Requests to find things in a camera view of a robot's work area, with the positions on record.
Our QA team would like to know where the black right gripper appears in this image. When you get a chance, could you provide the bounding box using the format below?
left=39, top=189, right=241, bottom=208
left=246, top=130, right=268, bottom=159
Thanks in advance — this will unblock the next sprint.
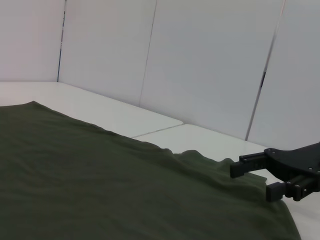
left=229, top=140, right=320, bottom=203

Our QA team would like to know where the dark green t-shirt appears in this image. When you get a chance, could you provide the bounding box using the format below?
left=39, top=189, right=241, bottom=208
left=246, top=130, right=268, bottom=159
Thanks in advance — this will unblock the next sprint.
left=0, top=100, right=302, bottom=240

